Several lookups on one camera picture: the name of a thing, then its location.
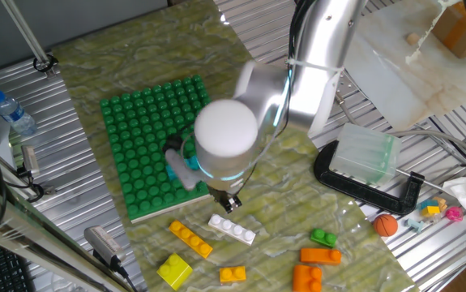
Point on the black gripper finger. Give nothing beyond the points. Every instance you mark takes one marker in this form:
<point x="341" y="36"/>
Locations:
<point x="235" y="202"/>
<point x="227" y="207"/>

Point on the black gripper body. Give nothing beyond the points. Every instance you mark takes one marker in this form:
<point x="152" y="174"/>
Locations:
<point x="219" y="194"/>

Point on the white four-stud brick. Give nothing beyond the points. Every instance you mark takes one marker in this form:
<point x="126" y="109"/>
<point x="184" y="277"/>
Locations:
<point x="232" y="230"/>

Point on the teal four-stud brick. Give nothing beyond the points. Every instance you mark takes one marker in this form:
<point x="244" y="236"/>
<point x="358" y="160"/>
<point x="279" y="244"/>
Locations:
<point x="193" y="163"/>

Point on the amber four-stud brick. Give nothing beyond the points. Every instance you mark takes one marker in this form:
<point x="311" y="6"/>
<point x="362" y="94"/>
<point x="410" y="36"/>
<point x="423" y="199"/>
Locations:
<point x="190" y="239"/>

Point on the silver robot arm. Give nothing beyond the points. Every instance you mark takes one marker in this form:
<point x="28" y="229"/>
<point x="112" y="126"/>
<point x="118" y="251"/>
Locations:
<point x="224" y="130"/>

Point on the green marble pattern mat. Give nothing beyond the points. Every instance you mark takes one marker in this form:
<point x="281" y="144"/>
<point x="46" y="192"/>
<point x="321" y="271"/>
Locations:
<point x="277" y="211"/>

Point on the amber two-stud brick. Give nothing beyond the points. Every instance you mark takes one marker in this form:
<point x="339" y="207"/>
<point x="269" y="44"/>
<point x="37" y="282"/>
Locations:
<point x="232" y="275"/>

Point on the lime yellow square brick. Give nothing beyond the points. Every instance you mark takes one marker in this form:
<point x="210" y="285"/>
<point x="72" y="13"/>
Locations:
<point x="174" y="272"/>

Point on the green two-stud brick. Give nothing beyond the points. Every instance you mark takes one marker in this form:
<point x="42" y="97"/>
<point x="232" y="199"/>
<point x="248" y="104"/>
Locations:
<point x="323" y="238"/>

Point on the green studded baseplate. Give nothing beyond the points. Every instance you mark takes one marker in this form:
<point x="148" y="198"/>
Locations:
<point x="135" y="142"/>

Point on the orange long brick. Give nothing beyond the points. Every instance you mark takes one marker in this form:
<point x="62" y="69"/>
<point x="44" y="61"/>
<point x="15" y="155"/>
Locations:
<point x="319" y="256"/>

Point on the orange square brick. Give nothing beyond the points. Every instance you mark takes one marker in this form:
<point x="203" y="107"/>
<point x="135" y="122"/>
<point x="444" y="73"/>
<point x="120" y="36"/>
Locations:
<point x="306" y="280"/>

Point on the black C-clamp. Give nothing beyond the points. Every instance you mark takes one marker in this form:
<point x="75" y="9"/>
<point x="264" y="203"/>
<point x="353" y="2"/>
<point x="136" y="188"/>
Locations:
<point x="362" y="194"/>

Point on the translucent plastic box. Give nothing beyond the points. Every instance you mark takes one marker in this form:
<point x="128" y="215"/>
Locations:
<point x="364" y="154"/>

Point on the small basketball toy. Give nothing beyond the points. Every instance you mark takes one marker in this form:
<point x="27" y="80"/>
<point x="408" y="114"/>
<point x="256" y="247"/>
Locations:
<point x="386" y="225"/>

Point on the light blue small toy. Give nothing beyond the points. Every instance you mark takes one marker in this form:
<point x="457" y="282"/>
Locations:
<point x="414" y="225"/>

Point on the teal small block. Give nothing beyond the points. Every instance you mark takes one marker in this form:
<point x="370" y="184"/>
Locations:
<point x="427" y="202"/>

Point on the yellow small block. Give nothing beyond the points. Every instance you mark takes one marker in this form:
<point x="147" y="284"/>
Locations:
<point x="430" y="211"/>

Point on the white marble pattern sheet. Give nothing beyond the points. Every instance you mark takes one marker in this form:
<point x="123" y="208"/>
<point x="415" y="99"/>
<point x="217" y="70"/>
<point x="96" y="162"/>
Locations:
<point x="398" y="81"/>

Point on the tan small block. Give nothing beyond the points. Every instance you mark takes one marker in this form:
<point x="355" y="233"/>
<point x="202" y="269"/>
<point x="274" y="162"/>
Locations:
<point x="441" y="202"/>

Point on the pink small toy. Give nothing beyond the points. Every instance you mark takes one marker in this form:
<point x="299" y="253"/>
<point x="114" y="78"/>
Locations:
<point x="454" y="214"/>

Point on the clear water bottle blue cap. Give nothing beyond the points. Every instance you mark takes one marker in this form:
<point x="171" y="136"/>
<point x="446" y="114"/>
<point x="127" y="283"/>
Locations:
<point x="14" y="113"/>

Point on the small wooden cube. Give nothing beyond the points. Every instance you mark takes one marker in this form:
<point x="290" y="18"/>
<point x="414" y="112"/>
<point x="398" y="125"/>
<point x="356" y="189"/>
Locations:
<point x="413" y="39"/>

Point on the metal tripod pole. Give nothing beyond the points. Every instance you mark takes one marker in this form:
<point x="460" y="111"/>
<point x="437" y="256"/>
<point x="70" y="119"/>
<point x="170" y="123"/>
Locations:
<point x="26" y="34"/>

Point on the brown cardboard box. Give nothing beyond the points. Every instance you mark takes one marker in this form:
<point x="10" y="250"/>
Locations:
<point x="455" y="34"/>

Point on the gray wrist camera bracket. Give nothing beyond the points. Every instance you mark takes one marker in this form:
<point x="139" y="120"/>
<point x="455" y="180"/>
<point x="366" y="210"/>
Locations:
<point x="184" y="172"/>

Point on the gray camera with label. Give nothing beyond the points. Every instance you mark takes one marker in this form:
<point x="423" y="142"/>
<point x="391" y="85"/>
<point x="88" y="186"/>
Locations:
<point x="103" y="243"/>

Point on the aluminium arm base plate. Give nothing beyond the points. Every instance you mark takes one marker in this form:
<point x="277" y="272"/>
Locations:
<point x="344" y="85"/>

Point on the metal frame bar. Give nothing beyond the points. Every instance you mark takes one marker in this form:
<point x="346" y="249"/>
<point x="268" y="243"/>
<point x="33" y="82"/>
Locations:
<point x="34" y="235"/>

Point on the small gray camera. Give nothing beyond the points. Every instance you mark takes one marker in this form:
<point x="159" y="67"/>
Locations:
<point x="30" y="160"/>

